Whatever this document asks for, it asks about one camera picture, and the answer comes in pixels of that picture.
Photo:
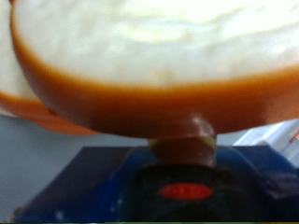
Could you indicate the silver toaster oven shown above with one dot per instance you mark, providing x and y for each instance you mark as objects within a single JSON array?
[{"x": 46, "y": 161}]

